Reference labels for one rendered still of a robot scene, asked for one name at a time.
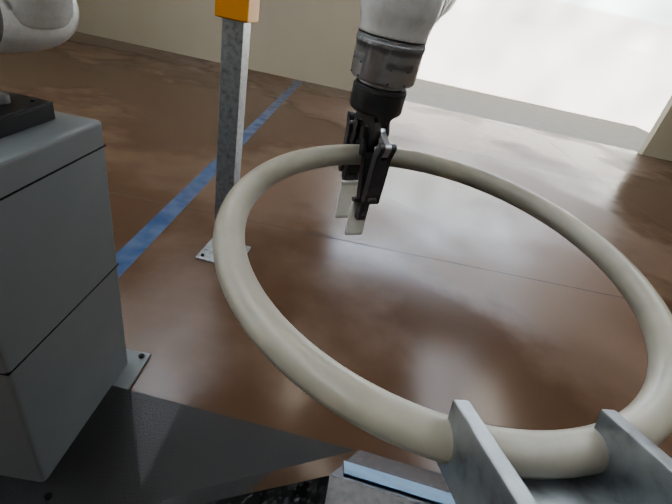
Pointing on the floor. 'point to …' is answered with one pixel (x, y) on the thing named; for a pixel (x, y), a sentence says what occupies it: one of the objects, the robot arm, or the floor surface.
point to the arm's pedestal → (56, 293)
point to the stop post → (231, 97)
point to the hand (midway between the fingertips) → (351, 208)
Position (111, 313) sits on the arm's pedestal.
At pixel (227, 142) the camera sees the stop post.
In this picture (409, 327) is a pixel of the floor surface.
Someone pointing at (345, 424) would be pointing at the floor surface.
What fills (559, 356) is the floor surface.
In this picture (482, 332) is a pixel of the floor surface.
